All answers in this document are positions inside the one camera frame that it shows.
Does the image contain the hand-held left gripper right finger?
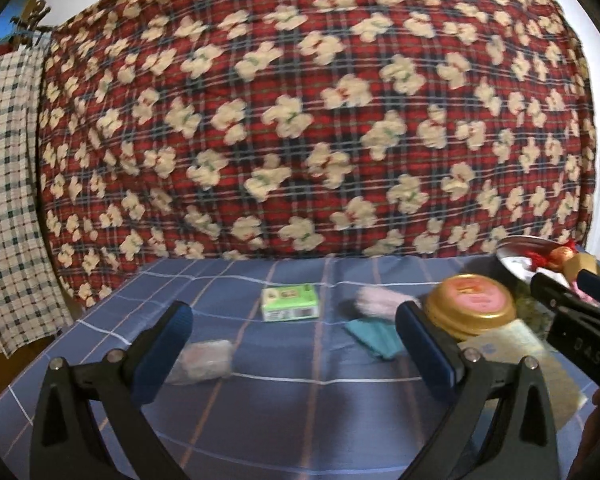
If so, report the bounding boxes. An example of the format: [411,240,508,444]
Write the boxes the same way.
[395,301,561,480]

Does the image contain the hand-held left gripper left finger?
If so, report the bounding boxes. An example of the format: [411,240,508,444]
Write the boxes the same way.
[30,301,194,480]

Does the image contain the yellow sponge cloth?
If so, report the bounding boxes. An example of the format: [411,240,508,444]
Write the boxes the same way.
[561,252,599,282]

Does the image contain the red knot ornament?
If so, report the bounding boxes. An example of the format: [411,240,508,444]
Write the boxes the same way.
[524,246,552,269]

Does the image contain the teal cloth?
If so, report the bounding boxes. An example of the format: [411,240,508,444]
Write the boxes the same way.
[343,317,406,361]

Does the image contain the pink fluffy cloth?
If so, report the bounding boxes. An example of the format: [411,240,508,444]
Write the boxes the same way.
[352,285,424,321]

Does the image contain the yellow ring-print tissue pack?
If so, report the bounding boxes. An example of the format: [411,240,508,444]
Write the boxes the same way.
[457,317,589,431]

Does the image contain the round metal cookie tin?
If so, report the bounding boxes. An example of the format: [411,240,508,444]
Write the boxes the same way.
[495,234,600,321]

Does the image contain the green tissue pack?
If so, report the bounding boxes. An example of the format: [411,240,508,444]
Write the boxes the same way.
[260,282,321,322]

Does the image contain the gold tin lid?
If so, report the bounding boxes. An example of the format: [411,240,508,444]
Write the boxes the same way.
[424,274,519,344]

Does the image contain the blue checked bed sheet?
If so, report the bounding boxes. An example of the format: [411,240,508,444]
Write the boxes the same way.
[0,254,600,480]

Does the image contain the white checked cloth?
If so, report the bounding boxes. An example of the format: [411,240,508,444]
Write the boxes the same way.
[0,45,76,358]

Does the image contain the red plaid bear-print blanket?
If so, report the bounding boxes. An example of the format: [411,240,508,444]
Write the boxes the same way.
[37,0,597,311]

